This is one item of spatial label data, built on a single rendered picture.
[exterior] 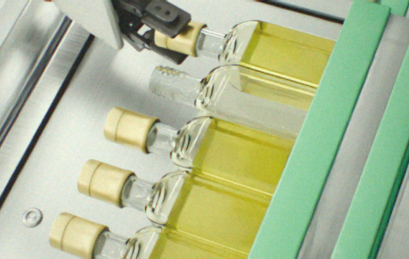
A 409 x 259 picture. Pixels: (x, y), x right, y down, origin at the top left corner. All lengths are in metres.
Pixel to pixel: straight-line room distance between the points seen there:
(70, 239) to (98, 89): 0.28
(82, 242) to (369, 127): 0.27
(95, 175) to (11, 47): 0.32
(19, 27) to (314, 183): 0.55
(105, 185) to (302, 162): 0.22
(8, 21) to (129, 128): 0.36
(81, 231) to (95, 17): 0.24
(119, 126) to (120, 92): 0.19
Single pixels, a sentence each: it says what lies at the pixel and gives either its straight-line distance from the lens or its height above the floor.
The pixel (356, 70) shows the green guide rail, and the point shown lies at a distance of 0.73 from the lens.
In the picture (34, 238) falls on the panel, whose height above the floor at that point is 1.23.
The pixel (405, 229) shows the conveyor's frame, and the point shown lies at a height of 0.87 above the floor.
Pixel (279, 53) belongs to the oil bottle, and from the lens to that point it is 0.88.
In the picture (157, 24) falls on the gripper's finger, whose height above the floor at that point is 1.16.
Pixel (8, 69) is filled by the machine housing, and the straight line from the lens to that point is 1.11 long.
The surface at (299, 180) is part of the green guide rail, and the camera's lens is 0.69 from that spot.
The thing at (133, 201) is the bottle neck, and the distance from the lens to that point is 0.84.
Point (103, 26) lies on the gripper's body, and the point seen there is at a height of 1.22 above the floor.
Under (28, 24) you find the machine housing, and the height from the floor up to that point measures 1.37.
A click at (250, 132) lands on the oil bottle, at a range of 0.83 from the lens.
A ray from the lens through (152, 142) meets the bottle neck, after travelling 0.86.
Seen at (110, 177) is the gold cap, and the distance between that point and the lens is 0.84.
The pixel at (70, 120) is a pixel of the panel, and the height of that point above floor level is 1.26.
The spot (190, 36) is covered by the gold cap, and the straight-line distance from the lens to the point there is 0.91.
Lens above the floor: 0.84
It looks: 16 degrees up
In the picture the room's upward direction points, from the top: 73 degrees counter-clockwise
